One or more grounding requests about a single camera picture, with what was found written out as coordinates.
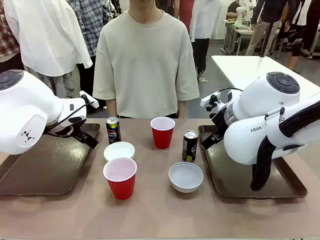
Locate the bystander in khaki trousers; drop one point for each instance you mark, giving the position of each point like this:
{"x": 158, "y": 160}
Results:
{"x": 262, "y": 25}

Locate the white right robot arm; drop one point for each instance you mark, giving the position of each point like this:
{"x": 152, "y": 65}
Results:
{"x": 260, "y": 100}

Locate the grey background desk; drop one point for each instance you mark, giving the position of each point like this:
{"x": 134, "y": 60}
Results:
{"x": 237, "y": 35}

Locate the black Pepsi can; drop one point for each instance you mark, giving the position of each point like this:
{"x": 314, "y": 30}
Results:
{"x": 113, "y": 133}
{"x": 189, "y": 147}

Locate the black metal pole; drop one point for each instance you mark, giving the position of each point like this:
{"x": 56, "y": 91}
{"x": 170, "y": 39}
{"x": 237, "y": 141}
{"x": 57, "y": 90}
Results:
{"x": 267, "y": 40}

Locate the bystander white shirt black trousers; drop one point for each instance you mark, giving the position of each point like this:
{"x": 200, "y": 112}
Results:
{"x": 203, "y": 25}

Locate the bystander in white shirt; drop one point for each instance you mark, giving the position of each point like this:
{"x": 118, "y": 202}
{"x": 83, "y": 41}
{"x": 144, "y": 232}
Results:
{"x": 50, "y": 35}

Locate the person in beige t-shirt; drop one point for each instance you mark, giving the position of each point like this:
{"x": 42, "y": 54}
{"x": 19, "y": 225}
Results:
{"x": 145, "y": 65}

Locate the bystander in red plaid shirt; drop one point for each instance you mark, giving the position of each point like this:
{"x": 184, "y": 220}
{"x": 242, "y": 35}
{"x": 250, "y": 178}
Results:
{"x": 8, "y": 35}

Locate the person's right forearm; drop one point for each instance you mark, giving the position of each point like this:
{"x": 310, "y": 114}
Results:
{"x": 112, "y": 108}

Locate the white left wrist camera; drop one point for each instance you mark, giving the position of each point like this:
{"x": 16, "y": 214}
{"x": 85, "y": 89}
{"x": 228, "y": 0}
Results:
{"x": 90, "y": 102}

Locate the bystander in black printed shorts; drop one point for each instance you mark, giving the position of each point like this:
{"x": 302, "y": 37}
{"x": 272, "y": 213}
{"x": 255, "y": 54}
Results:
{"x": 295, "y": 35}

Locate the brown plastic serving tray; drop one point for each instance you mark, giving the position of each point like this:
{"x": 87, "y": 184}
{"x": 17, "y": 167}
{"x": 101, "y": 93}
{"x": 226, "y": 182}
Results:
{"x": 50, "y": 165}
{"x": 232, "y": 177}

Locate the bystander in blue plaid shirt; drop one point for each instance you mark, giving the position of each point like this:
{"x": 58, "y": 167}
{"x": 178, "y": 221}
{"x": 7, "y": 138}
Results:
{"x": 92, "y": 22}

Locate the red plastic cup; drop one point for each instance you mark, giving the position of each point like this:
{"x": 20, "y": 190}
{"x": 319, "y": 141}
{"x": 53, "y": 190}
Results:
{"x": 162, "y": 137}
{"x": 121, "y": 185}

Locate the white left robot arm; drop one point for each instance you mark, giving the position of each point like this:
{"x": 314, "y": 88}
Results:
{"x": 25, "y": 105}

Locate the person's left forearm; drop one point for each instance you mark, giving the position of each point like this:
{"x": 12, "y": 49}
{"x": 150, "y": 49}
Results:
{"x": 182, "y": 108}

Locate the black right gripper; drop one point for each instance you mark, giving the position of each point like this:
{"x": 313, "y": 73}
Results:
{"x": 220, "y": 122}

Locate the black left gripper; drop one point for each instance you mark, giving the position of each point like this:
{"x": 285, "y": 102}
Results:
{"x": 80, "y": 131}

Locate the large white bowl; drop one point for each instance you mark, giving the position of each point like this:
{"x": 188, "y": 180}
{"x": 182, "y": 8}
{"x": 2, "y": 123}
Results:
{"x": 185, "y": 178}

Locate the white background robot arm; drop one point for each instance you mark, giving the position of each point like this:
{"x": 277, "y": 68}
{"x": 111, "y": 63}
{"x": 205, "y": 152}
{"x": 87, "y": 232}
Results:
{"x": 241, "y": 11}

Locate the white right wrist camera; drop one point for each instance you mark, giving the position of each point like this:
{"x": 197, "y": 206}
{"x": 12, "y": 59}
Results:
{"x": 208, "y": 100}

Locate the small white bowl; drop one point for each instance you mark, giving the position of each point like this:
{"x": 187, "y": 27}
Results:
{"x": 118, "y": 150}

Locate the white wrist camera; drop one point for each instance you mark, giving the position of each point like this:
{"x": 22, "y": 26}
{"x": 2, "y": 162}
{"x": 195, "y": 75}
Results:
{"x": 208, "y": 100}
{"x": 90, "y": 102}

